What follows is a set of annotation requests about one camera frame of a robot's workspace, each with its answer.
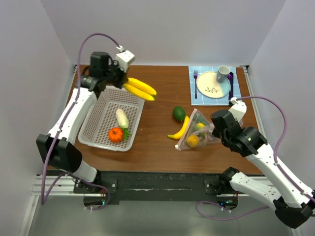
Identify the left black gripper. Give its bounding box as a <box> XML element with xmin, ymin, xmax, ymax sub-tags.
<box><xmin>103</xmin><ymin>60</ymin><xmax>129</xmax><ymax>89</ymax></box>

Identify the yellow fake banana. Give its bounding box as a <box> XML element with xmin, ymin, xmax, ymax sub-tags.
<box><xmin>123</xmin><ymin>78</ymin><xmax>157</xmax><ymax>101</ymax></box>

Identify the clear zip top bag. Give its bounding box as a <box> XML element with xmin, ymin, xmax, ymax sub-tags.
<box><xmin>175</xmin><ymin>109</ymin><xmax>221</xmax><ymax>151</ymax></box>

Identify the yellow orange fake pear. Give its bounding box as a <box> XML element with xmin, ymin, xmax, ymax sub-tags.
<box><xmin>186</xmin><ymin>134</ymin><xmax>199</xmax><ymax>148</ymax></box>

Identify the white fake radish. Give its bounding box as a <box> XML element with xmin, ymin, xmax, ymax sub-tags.
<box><xmin>116</xmin><ymin>109</ymin><xmax>131</xmax><ymax>140</ymax></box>

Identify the green fake vegetable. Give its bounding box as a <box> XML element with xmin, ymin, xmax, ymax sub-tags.
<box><xmin>173</xmin><ymin>106</ymin><xmax>186</xmax><ymax>122</ymax></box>

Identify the yellow fake fruit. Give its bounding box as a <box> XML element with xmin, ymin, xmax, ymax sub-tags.
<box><xmin>167</xmin><ymin>116</ymin><xmax>189</xmax><ymax>140</ymax></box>

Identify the white perforated plastic basket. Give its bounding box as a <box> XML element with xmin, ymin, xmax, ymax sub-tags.
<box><xmin>78</xmin><ymin>86</ymin><xmax>145</xmax><ymax>151</ymax></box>

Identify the orange fake fruit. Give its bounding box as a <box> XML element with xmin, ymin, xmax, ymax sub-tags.
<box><xmin>108</xmin><ymin>127</ymin><xmax>124</xmax><ymax>143</ymax></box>

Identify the dark green fake cucumber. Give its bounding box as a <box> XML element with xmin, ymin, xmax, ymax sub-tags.
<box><xmin>194</xmin><ymin>114</ymin><xmax>211</xmax><ymax>126</ymax></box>

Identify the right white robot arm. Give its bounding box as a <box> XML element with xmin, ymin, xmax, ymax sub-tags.
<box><xmin>211</xmin><ymin>110</ymin><xmax>315</xmax><ymax>229</ymax></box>

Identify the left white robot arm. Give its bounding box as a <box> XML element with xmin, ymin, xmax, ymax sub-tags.
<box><xmin>36</xmin><ymin>49</ymin><xmax>135</xmax><ymax>193</ymax></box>

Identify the yellow green fake lemon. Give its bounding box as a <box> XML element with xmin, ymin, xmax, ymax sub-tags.
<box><xmin>193</xmin><ymin>123</ymin><xmax>207</xmax><ymax>137</ymax></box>

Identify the blue checkered placemat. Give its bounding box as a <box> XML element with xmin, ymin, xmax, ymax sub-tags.
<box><xmin>189</xmin><ymin>66</ymin><xmax>241</xmax><ymax>106</ymax></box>

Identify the cream and blue plate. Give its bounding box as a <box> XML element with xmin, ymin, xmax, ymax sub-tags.
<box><xmin>197</xmin><ymin>71</ymin><xmax>230</xmax><ymax>99</ymax></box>

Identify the purple plastic spoon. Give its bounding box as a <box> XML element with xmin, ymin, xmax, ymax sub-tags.
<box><xmin>227</xmin><ymin>72</ymin><xmax>234</xmax><ymax>100</ymax></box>

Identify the purple plastic knife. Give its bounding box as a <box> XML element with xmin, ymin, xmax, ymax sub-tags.
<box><xmin>229</xmin><ymin>72</ymin><xmax>234</xmax><ymax>100</ymax></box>

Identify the grey mug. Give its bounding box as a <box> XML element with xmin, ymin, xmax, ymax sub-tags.
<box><xmin>216</xmin><ymin>65</ymin><xmax>230</xmax><ymax>83</ymax></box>

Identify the purple plastic fork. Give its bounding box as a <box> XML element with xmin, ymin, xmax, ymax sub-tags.
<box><xmin>193</xmin><ymin>69</ymin><xmax>198</xmax><ymax>99</ymax></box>

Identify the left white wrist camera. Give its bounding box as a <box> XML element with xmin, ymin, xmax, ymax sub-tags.
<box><xmin>115</xmin><ymin>50</ymin><xmax>135</xmax><ymax>72</ymax></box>

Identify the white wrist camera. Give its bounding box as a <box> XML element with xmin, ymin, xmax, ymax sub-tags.
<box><xmin>228</xmin><ymin>97</ymin><xmax>247</xmax><ymax>122</ymax></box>
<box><xmin>115</xmin><ymin>50</ymin><xmax>135</xmax><ymax>72</ymax></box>

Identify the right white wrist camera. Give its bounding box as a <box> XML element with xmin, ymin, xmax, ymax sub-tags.
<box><xmin>228</xmin><ymin>97</ymin><xmax>247</xmax><ymax>122</ymax></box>

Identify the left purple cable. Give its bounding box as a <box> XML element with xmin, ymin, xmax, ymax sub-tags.
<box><xmin>40</xmin><ymin>32</ymin><xmax>124</xmax><ymax>211</ymax></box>

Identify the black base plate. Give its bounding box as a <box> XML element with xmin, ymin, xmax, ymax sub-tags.
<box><xmin>73</xmin><ymin>170</ymin><xmax>248</xmax><ymax>207</ymax></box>

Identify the front aluminium rail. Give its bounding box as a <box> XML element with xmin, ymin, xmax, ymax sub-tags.
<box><xmin>31</xmin><ymin>175</ymin><xmax>291</xmax><ymax>197</ymax></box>

